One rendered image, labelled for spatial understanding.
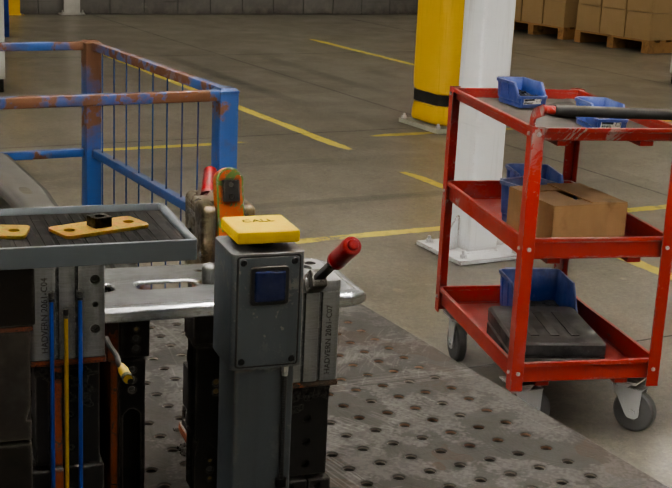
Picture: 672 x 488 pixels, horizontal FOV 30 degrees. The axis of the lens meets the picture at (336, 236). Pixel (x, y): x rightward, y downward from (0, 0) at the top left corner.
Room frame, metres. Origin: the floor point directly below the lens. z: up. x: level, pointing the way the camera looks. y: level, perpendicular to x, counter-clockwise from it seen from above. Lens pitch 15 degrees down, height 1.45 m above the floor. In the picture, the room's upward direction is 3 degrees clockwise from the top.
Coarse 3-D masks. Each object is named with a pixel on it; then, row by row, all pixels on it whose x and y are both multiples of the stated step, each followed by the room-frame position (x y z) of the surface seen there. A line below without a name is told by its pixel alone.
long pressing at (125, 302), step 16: (112, 272) 1.47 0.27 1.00; (128, 272) 1.48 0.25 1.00; (144, 272) 1.48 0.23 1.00; (160, 272) 1.48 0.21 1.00; (176, 272) 1.49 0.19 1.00; (192, 272) 1.49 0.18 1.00; (336, 272) 1.53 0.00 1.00; (112, 288) 1.41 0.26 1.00; (128, 288) 1.41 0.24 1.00; (176, 288) 1.42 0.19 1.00; (192, 288) 1.42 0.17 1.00; (208, 288) 1.43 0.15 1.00; (352, 288) 1.45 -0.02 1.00; (112, 304) 1.35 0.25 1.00; (128, 304) 1.35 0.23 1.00; (144, 304) 1.34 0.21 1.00; (160, 304) 1.35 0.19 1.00; (176, 304) 1.35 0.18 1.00; (192, 304) 1.35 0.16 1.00; (208, 304) 1.36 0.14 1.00; (352, 304) 1.42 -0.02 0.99; (112, 320) 1.32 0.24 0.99; (128, 320) 1.33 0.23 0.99; (144, 320) 1.33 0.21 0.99
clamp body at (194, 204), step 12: (192, 192) 1.67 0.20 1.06; (192, 204) 1.64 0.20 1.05; (204, 204) 1.60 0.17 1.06; (192, 216) 1.64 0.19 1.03; (204, 216) 1.59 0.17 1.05; (192, 228) 1.64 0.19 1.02; (204, 228) 1.59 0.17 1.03; (204, 240) 1.59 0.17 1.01; (204, 252) 1.59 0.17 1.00; (180, 432) 1.67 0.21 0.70; (180, 444) 1.63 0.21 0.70
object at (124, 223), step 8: (88, 216) 1.08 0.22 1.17; (96, 216) 1.08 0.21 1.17; (104, 216) 1.08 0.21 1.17; (128, 216) 1.12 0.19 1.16; (72, 224) 1.08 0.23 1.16; (80, 224) 1.08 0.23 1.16; (88, 224) 1.08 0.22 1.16; (96, 224) 1.07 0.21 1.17; (104, 224) 1.07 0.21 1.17; (112, 224) 1.09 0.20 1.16; (120, 224) 1.09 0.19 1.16; (128, 224) 1.09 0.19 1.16; (136, 224) 1.09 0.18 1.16; (144, 224) 1.09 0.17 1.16; (56, 232) 1.05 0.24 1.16; (64, 232) 1.05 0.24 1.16; (72, 232) 1.05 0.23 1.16; (80, 232) 1.05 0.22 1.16; (88, 232) 1.05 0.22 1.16; (96, 232) 1.06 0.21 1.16; (104, 232) 1.06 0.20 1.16; (112, 232) 1.07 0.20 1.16
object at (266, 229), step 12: (240, 216) 1.15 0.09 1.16; (252, 216) 1.15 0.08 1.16; (264, 216) 1.15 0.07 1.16; (276, 216) 1.15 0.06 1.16; (228, 228) 1.12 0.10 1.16; (240, 228) 1.10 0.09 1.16; (252, 228) 1.11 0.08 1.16; (264, 228) 1.11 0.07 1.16; (276, 228) 1.11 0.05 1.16; (288, 228) 1.11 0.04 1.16; (240, 240) 1.09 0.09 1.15; (252, 240) 1.09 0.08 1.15; (264, 240) 1.10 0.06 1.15; (276, 240) 1.10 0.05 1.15; (288, 240) 1.11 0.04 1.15
